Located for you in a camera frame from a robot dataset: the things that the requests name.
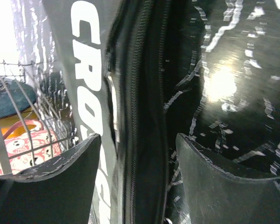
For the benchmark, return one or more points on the wire rack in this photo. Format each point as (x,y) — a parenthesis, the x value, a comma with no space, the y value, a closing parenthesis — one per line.
(51,111)

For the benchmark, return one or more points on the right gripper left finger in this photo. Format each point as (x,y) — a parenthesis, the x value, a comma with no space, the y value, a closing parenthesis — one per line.
(57,191)

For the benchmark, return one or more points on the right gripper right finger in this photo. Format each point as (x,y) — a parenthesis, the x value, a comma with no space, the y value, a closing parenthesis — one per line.
(219,191)

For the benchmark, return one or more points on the black racket bag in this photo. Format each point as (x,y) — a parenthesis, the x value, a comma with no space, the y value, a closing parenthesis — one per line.
(118,66)

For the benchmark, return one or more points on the pink patterned mug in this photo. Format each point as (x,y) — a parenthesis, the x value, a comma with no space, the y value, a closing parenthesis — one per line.
(24,151)

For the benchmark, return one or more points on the green round object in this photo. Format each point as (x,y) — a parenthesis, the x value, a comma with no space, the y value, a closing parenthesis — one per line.
(20,93)

